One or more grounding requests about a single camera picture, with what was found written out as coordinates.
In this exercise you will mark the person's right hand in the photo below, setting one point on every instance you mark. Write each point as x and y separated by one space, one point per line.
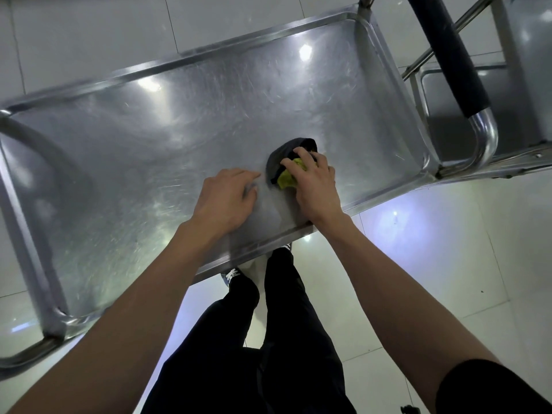
317 193

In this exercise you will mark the black shoe with white laces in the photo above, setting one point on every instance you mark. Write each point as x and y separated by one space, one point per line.
286 246
231 275

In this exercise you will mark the stainless steel cart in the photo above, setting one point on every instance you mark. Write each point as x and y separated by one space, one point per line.
142 137

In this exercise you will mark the person's right thumb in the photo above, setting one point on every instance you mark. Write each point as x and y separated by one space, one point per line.
292 167

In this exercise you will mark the person's left thumb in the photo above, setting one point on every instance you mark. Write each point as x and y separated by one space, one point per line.
252 197

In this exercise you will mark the person's left forearm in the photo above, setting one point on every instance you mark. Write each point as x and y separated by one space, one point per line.
125 323

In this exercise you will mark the grey and yellow cleaning cloth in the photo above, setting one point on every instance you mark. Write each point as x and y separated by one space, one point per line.
282 157

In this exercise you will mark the person's left hand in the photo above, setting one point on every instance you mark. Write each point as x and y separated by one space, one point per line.
222 204

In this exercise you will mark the person's right forearm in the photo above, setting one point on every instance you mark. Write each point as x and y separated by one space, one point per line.
401 310

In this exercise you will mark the small black floor object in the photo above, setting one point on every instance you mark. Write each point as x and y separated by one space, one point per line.
410 410

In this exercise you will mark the black sleeve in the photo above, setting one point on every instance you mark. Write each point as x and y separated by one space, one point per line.
487 390

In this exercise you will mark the person's right middle finger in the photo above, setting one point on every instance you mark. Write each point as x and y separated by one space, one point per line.
321 159

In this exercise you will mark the steel cart with shelves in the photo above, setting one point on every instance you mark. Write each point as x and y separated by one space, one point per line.
524 60

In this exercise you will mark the black trousers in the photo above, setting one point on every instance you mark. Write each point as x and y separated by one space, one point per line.
289 340

